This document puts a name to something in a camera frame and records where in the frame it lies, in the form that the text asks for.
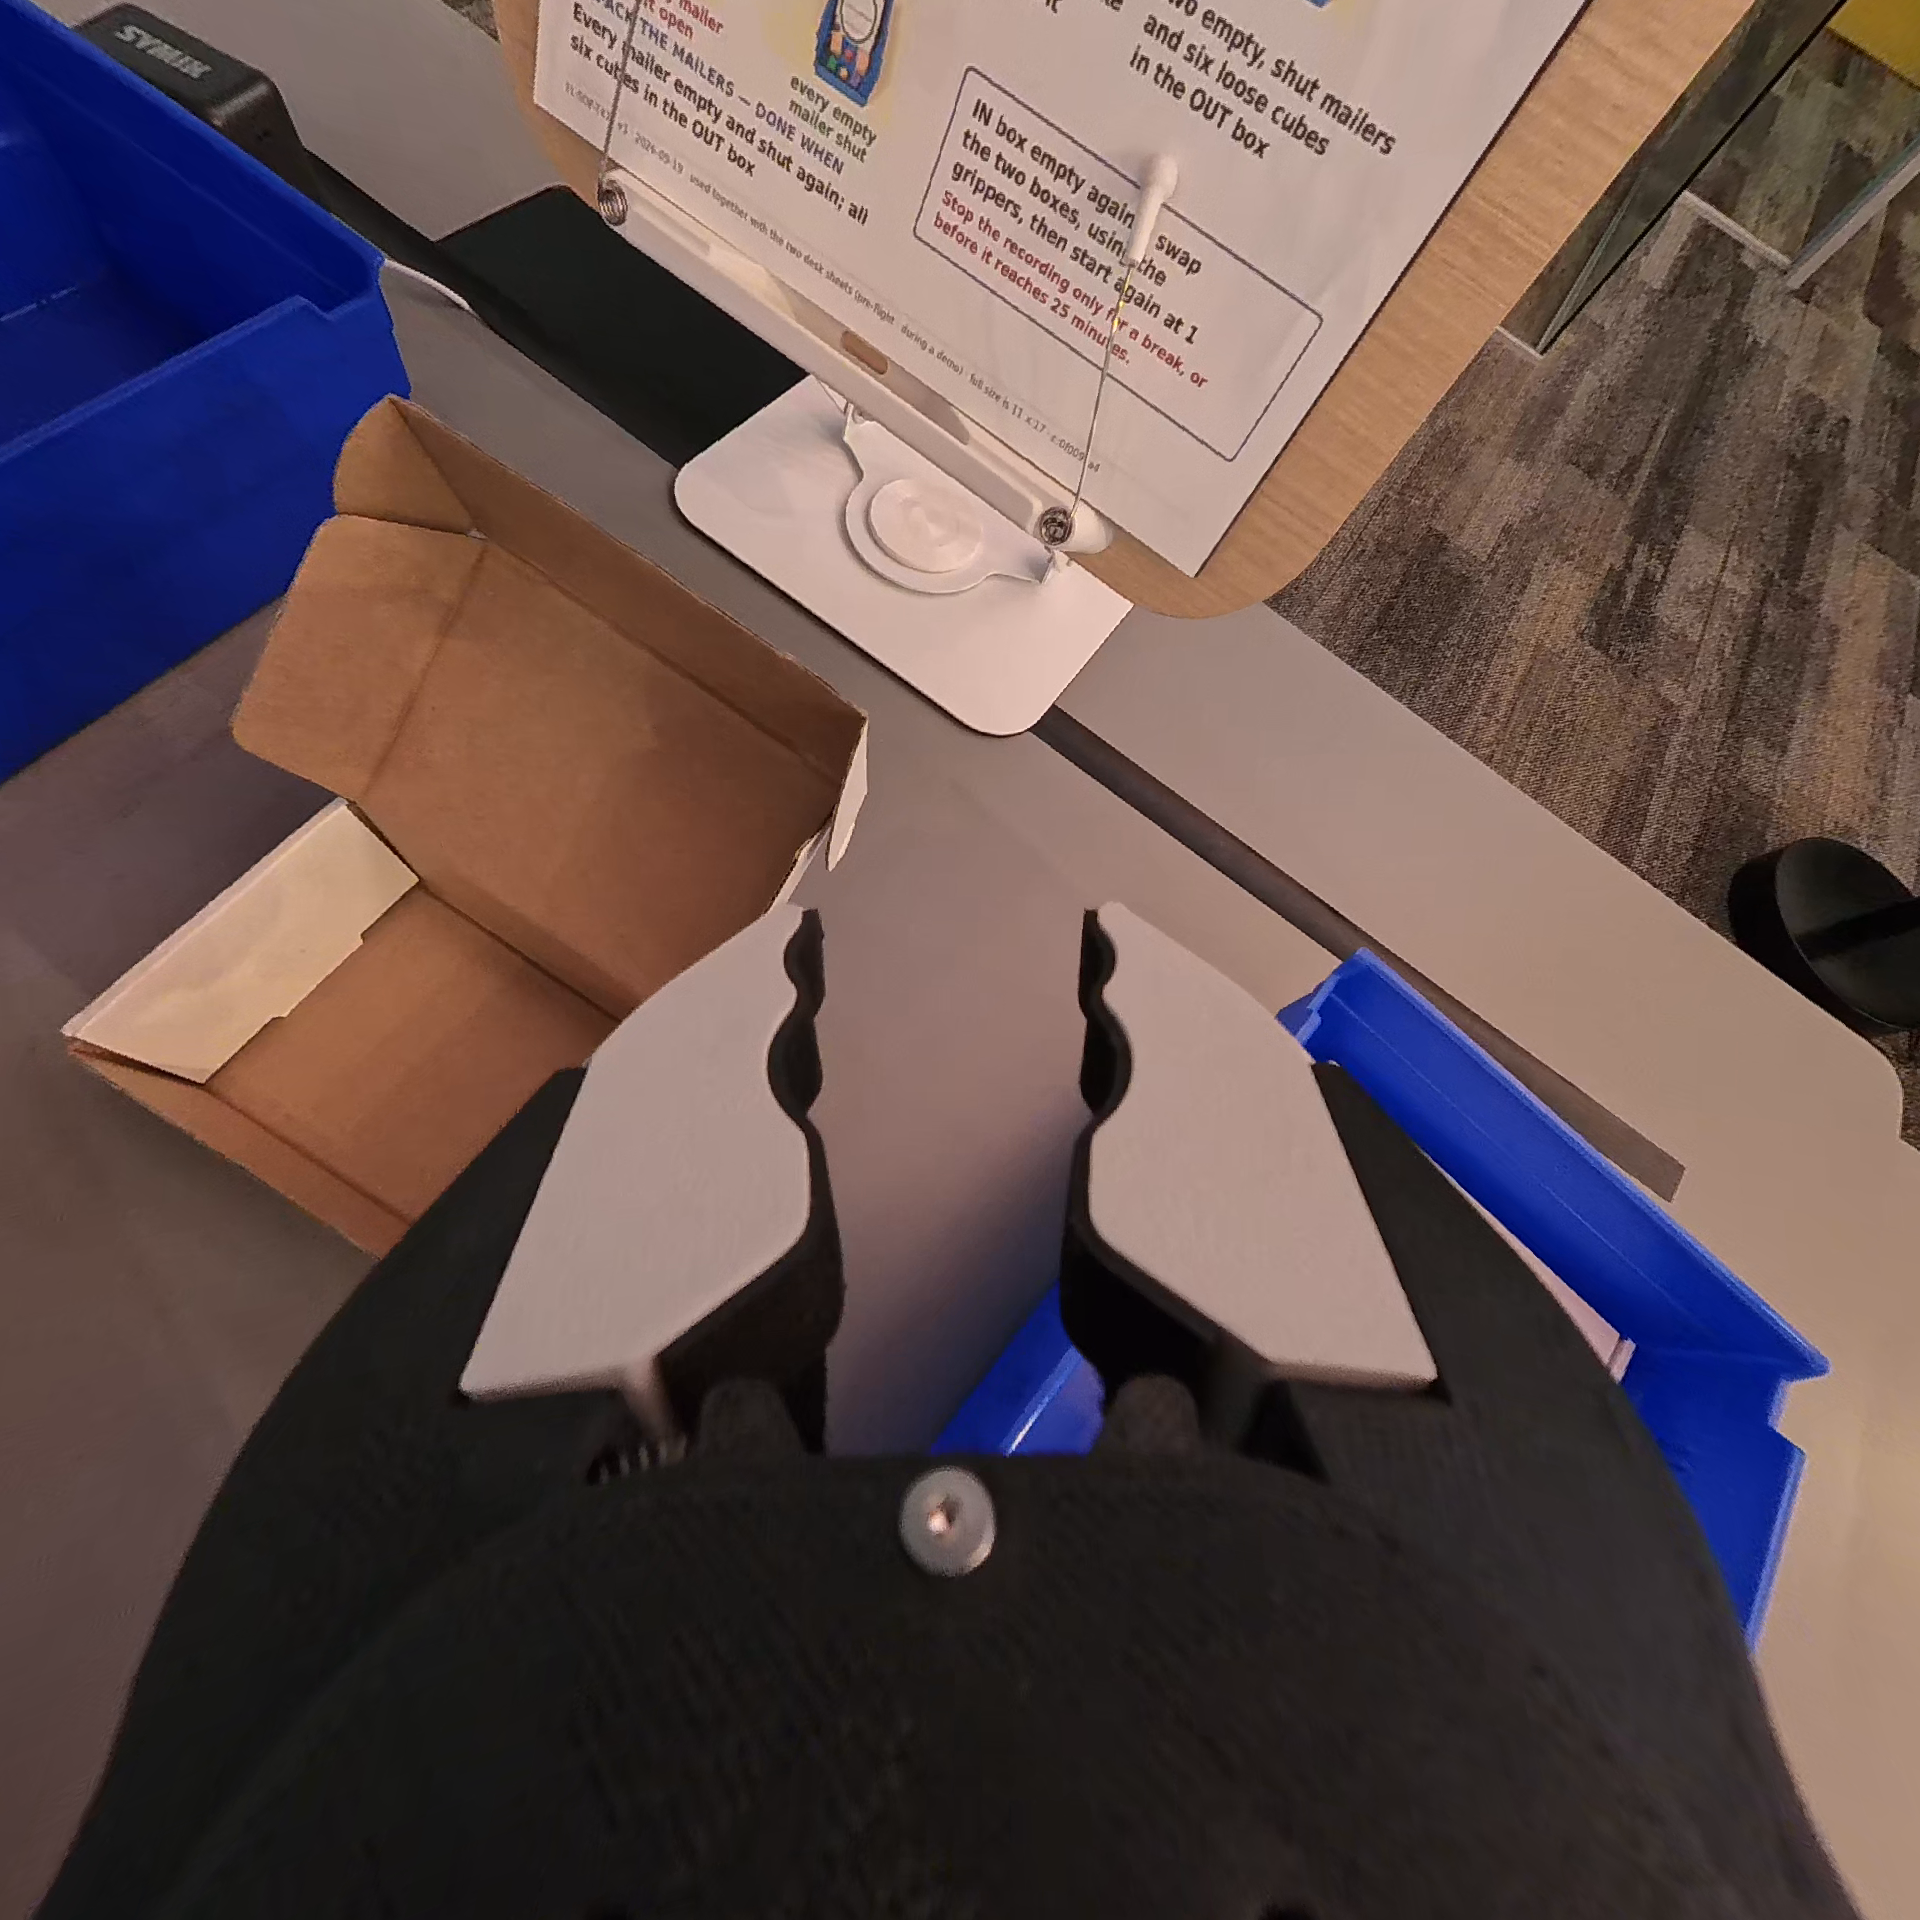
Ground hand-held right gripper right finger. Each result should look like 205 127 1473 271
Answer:
1057 901 1439 1449

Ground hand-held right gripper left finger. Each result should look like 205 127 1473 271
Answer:
456 902 845 1454

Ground brown cardboard mailer box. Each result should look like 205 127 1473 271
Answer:
63 392 872 1260

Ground blue plastic bin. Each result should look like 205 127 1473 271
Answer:
0 0 409 784
929 949 1832 1652

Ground white document stand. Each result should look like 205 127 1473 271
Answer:
591 0 1178 735

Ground black round object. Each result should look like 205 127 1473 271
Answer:
1726 837 1920 1032

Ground wooden backing board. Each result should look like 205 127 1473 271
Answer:
492 0 1759 623

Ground printed instruction sheet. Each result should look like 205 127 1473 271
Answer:
533 0 1596 577

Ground black desk power unit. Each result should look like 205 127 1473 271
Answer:
76 0 324 144

